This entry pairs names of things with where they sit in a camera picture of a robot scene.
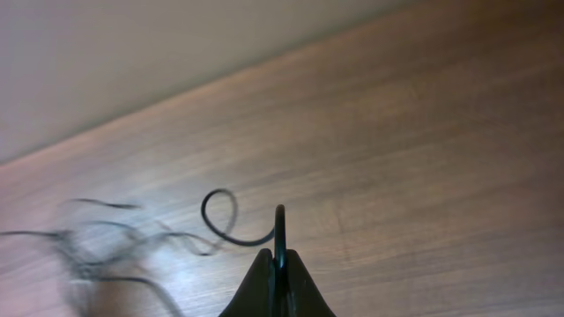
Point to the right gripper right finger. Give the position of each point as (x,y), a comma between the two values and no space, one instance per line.
(304,298)

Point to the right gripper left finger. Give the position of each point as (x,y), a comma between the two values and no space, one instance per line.
(254,297)

